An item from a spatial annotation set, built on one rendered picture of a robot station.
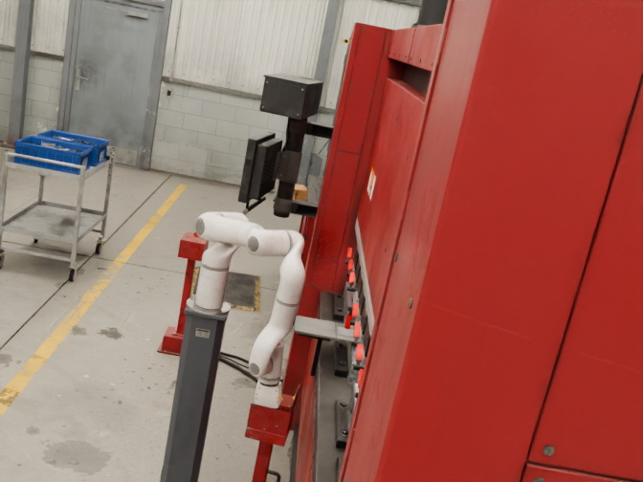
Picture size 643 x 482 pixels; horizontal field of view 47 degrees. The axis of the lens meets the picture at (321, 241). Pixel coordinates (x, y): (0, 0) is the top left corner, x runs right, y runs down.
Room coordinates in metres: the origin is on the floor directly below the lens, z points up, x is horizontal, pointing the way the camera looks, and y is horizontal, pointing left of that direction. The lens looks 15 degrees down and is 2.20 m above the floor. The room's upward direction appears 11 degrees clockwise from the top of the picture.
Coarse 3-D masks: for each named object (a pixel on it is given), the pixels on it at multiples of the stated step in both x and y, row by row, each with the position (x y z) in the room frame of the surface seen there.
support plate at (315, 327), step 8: (296, 320) 3.05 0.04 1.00; (304, 320) 3.07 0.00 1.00; (312, 320) 3.09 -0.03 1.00; (320, 320) 3.11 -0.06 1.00; (296, 328) 2.96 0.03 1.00; (304, 328) 2.98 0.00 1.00; (312, 328) 3.00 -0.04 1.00; (320, 328) 3.02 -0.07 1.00; (328, 328) 3.04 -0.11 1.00; (352, 328) 3.09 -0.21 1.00; (320, 336) 2.94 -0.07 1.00; (328, 336) 2.95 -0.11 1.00; (344, 336) 2.99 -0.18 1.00
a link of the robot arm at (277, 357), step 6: (276, 348) 2.60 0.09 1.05; (282, 348) 2.63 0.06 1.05; (276, 354) 2.60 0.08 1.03; (282, 354) 2.63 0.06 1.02; (276, 360) 2.60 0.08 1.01; (276, 366) 2.60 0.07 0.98; (270, 372) 2.59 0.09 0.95; (276, 372) 2.60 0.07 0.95; (270, 378) 2.60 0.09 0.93; (276, 378) 2.61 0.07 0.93
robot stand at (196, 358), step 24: (192, 312) 2.92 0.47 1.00; (192, 336) 2.93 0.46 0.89; (216, 336) 2.94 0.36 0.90; (192, 360) 2.93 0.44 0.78; (216, 360) 2.96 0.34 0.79; (192, 384) 2.93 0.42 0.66; (192, 408) 2.93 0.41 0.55; (168, 432) 2.95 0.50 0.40; (192, 432) 2.93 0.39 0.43; (168, 456) 2.93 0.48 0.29; (192, 456) 2.93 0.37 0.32; (168, 480) 2.92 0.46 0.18; (192, 480) 2.94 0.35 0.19
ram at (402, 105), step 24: (384, 96) 3.81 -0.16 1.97; (408, 96) 2.82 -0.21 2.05; (384, 120) 3.53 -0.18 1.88; (408, 120) 2.66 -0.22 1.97; (384, 144) 3.30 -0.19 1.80; (408, 144) 2.52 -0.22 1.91; (384, 168) 3.09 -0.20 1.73; (408, 168) 2.39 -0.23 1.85; (384, 192) 2.90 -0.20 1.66; (360, 216) 3.70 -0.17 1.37; (384, 216) 2.73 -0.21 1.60; (384, 240) 2.58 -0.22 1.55; (384, 264) 2.44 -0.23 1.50
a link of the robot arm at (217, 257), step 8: (224, 216) 2.98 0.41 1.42; (232, 216) 3.00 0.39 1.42; (240, 216) 3.03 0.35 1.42; (216, 248) 3.00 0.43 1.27; (224, 248) 3.00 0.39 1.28; (232, 248) 2.99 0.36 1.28; (208, 256) 2.96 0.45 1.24; (216, 256) 2.96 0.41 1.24; (224, 256) 2.97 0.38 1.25; (208, 264) 2.95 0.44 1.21; (216, 264) 2.95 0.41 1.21; (224, 264) 2.97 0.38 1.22
